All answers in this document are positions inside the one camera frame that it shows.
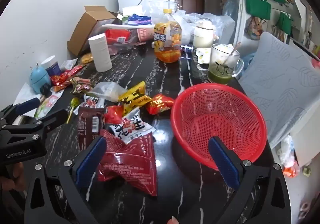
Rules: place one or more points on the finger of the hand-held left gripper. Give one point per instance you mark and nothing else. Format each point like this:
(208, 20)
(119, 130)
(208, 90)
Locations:
(56, 116)
(28, 104)

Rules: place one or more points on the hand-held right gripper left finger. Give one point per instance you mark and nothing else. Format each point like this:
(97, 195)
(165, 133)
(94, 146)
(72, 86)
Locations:
(91, 161)

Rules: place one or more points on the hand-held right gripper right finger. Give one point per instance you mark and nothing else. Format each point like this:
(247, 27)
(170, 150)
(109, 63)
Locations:
(223, 166)

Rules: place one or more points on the brown chocolate snack packet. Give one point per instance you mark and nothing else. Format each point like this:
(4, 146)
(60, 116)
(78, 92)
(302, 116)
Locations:
(86, 124)

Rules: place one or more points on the dark red snack packet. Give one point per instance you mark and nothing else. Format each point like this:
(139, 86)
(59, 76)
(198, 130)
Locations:
(130, 166)

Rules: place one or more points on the green brown snack packet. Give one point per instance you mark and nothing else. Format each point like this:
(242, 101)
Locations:
(81, 85)

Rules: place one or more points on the red plastic basket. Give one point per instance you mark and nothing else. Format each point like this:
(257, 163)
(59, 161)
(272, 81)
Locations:
(220, 114)

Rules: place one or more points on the white peanut snack packet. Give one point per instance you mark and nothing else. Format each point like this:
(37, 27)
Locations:
(135, 125)

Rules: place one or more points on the clear zip bag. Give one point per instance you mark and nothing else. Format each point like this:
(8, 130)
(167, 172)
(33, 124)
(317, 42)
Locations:
(107, 90)

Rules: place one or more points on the yellow peanut snack packet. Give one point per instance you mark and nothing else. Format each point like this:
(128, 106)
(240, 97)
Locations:
(135, 96)

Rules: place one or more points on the red gold candy packet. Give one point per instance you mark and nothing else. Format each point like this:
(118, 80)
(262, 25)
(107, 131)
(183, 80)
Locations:
(160, 104)

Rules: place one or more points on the person's left hand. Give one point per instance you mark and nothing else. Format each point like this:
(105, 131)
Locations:
(12, 176)

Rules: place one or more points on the person's right hand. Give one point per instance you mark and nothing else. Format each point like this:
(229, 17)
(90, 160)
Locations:
(173, 220)

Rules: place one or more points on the white paper sheet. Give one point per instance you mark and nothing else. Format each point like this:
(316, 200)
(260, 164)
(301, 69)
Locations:
(25, 94)

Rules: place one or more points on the green white packet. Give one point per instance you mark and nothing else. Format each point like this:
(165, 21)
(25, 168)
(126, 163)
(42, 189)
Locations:
(48, 104)

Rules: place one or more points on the green lollipop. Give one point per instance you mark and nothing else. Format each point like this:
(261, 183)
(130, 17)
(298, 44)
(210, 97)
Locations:
(74, 102)

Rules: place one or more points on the light blue round gadget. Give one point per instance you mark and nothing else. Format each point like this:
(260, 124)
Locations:
(38, 80)

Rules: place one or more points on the crinkled red snack packet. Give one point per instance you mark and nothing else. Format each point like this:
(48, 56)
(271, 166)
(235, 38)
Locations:
(60, 80)

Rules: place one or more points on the white red snack packet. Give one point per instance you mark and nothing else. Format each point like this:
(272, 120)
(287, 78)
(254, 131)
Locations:
(93, 102)

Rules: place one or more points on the blue jar with white lid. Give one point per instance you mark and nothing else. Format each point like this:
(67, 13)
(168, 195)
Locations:
(52, 67)

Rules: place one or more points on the small red snack packet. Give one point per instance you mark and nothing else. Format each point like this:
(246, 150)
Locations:
(113, 114)

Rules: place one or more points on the crumpled white packet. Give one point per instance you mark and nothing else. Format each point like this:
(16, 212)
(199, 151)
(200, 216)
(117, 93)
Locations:
(68, 63)

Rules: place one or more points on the crumpled white plastic bag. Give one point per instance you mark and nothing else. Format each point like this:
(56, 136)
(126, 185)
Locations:
(287, 156)

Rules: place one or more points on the yellow round snack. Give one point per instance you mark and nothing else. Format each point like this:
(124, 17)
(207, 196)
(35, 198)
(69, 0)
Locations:
(87, 58)

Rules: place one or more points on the white toilet paper roll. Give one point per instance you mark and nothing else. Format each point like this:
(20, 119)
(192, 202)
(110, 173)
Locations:
(100, 53)

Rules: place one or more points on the brown cardboard box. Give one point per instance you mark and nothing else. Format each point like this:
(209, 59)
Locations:
(85, 28)

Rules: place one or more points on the clear plastic food container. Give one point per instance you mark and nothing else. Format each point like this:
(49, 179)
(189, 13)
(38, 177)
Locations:
(122, 47)

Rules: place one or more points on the grey leaf-pattern cushion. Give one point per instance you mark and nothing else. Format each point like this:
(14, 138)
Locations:
(280, 83)

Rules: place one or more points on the glass mug with green drink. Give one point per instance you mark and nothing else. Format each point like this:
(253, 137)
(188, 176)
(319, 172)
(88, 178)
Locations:
(222, 66)

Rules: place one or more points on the red packet with white label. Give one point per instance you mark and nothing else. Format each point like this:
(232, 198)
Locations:
(116, 35)

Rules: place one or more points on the blue cloth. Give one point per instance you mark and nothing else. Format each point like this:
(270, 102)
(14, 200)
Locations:
(247, 60)

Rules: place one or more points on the yellow print paper wrapper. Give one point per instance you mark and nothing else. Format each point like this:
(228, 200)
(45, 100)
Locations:
(203, 55)

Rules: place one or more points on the stirring stick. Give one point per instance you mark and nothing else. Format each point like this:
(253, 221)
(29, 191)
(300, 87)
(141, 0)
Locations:
(233, 51)

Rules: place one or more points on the pink paper cup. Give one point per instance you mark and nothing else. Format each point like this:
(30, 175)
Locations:
(145, 34)

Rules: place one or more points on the small blue can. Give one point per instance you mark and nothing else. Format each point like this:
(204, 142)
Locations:
(187, 48)

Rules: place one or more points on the blue tissue packet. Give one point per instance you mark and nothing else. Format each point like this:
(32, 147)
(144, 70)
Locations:
(140, 20)

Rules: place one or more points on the white carton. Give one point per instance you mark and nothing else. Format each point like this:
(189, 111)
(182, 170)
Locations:
(131, 10)

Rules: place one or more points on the white lidded jar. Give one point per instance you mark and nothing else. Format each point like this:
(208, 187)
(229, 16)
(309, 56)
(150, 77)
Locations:
(202, 37)

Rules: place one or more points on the iced tea bottle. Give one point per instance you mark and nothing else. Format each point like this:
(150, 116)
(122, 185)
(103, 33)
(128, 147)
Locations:
(166, 38)

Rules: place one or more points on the colourful patterned bag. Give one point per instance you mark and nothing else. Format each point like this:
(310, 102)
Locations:
(252, 28)

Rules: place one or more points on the clear plastic bags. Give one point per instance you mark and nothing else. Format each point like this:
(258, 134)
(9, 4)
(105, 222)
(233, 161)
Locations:
(220, 22)

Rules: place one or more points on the clear plastic bin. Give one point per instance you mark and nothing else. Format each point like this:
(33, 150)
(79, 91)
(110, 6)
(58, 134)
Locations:
(160, 6)

